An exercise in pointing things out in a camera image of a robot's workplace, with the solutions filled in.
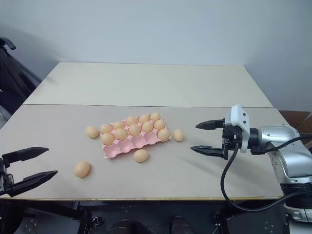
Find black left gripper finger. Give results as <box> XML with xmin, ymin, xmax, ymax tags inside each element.
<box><xmin>1</xmin><ymin>146</ymin><xmax>49</xmax><ymax>164</ymax></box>
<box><xmin>8</xmin><ymin>170</ymin><xmax>59</xmax><ymax>198</ymax></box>

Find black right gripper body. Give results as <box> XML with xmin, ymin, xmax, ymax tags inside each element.
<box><xmin>221</xmin><ymin>118</ymin><xmax>244</xmax><ymax>160</ymax></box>

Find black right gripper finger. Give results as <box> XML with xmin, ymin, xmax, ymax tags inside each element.
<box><xmin>190</xmin><ymin>145</ymin><xmax>229</xmax><ymax>160</ymax></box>
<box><xmin>195</xmin><ymin>118</ymin><xmax>226</xmax><ymax>131</ymax></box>

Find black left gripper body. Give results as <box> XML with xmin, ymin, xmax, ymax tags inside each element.
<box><xmin>0</xmin><ymin>157</ymin><xmax>15</xmax><ymax>196</ymax></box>

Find pink egg tray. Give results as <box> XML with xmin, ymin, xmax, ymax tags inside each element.
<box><xmin>100</xmin><ymin>116</ymin><xmax>171</xmax><ymax>160</ymax></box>

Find dark rounded shape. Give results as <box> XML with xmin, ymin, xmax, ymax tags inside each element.
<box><xmin>170</xmin><ymin>215</ymin><xmax>194</xmax><ymax>234</ymax></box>
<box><xmin>108</xmin><ymin>214</ymin><xmax>137</xmax><ymax>234</ymax></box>

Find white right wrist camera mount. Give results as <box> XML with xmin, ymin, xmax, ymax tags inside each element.
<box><xmin>224</xmin><ymin>105</ymin><xmax>251</xmax><ymax>153</ymax></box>

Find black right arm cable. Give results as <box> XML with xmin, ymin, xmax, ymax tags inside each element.
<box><xmin>220</xmin><ymin>135</ymin><xmax>312</xmax><ymax>212</ymax></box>

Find black metal table frame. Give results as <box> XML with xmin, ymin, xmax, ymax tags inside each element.
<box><xmin>0</xmin><ymin>197</ymin><xmax>290</xmax><ymax>234</ymax></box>

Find black folded frame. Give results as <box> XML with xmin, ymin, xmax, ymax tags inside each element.
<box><xmin>0</xmin><ymin>37</ymin><xmax>44</xmax><ymax>129</ymax></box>

